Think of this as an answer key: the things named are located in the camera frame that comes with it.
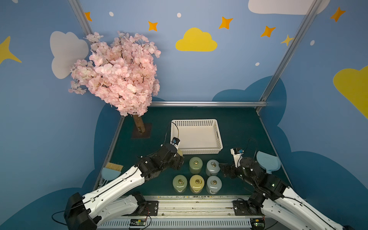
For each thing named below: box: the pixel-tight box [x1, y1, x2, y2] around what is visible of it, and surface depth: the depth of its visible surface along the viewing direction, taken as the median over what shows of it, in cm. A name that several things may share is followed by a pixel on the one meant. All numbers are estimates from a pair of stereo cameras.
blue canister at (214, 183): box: [205, 175, 223, 196], surface depth 77 cm
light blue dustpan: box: [256, 150, 282, 174], surface depth 94 cm
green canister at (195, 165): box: [188, 156, 204, 175], surface depth 84 cm
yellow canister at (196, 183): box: [189, 174, 205, 194], surface depth 77 cm
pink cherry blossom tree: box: [68, 31, 161, 133], surface depth 66 cm
